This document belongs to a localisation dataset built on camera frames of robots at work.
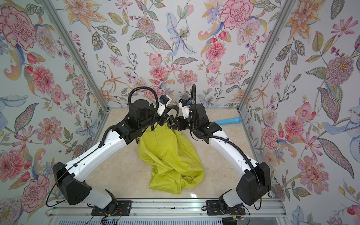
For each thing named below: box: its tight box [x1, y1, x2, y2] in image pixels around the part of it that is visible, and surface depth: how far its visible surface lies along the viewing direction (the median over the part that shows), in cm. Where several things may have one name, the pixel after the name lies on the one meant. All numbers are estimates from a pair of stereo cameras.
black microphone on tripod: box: [179, 91, 191, 100], surface depth 100 cm
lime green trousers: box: [137, 124, 205, 195], surface depth 82 cm
